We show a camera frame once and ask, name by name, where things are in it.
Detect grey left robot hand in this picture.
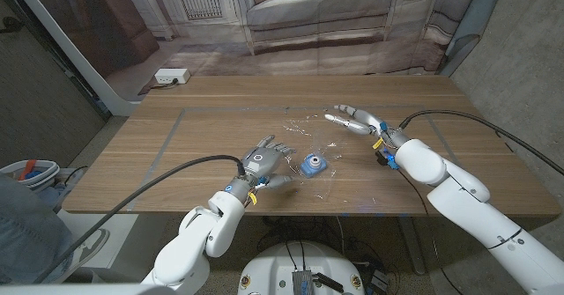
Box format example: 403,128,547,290
224,135,297,205

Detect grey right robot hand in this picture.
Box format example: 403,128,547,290
324,104,409,149

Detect small blue toy camera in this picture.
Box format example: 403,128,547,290
300,152,329,180

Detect clear cellophane sheet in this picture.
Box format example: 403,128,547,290
281,112,381,206

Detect white robot torso base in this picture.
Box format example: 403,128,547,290
236,240,366,295

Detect printed sofa room backdrop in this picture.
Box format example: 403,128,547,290
21,0,486,103

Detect white power strip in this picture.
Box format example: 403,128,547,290
153,68,191,85

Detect grey finned electronics box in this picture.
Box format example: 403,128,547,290
292,269,315,295

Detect grey table leg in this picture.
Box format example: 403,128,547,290
398,215,427,277

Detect blue-grey rolled backdrop edge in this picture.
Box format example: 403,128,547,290
438,0,508,77

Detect white plastic bucket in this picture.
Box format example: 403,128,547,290
0,159,61,191

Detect person in blue jeans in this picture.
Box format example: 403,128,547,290
0,173,111,285

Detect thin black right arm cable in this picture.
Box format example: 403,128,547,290
396,169,464,295

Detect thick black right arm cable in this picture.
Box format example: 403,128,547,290
398,109,564,178

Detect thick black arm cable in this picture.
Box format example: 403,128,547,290
398,109,564,178
33,154,248,285

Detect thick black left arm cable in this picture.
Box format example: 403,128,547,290
33,154,248,285

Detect white backdrop frame pole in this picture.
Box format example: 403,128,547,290
7,0,143,117

